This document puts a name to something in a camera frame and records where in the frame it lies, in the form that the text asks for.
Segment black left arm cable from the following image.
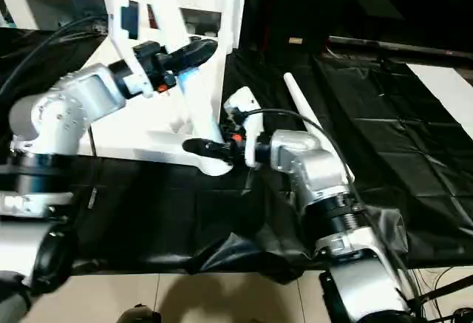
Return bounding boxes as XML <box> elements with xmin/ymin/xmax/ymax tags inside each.
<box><xmin>0</xmin><ymin>16</ymin><xmax>112</xmax><ymax>102</ymax></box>

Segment white plastic table top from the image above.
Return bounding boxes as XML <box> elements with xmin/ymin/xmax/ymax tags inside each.
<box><xmin>74</xmin><ymin>27</ymin><xmax>234</xmax><ymax>177</ymax></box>

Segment black metal rail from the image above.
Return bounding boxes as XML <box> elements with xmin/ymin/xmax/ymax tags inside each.
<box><xmin>325</xmin><ymin>35</ymin><xmax>473</xmax><ymax>61</ymax></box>

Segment black mat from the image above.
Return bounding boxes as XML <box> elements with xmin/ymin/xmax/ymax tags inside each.
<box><xmin>0</xmin><ymin>26</ymin><xmax>473</xmax><ymax>283</ymax></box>

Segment tangled black cables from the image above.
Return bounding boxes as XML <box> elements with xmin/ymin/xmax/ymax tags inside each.
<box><xmin>406</xmin><ymin>264</ymin><xmax>473</xmax><ymax>323</ymax></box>

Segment white board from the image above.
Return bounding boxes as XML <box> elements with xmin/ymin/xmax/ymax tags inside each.
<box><xmin>406</xmin><ymin>63</ymin><xmax>473</xmax><ymax>139</ymax></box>

